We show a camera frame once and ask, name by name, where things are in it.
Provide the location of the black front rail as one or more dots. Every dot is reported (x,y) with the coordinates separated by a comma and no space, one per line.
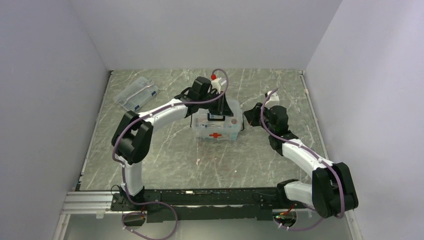
(259,203)

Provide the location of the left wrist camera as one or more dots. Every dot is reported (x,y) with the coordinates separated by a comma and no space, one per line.
(218,83)

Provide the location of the clear box with blue latches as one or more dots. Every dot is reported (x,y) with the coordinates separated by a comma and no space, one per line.
(136,94)

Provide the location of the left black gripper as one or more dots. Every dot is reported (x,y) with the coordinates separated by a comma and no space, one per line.
(222,108)

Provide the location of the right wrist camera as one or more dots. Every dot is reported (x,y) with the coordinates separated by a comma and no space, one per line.
(271,99)

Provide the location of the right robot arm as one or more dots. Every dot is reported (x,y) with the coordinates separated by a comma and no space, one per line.
(331,191)

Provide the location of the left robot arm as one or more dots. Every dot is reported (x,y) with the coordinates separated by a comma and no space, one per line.
(132,138)

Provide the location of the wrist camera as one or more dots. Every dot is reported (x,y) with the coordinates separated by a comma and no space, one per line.
(271,99)
(218,83)

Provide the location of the clear medicine kit box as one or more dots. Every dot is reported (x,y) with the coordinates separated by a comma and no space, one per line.
(215,134)

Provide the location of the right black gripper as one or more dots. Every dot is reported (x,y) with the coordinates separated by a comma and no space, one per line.
(251,115)

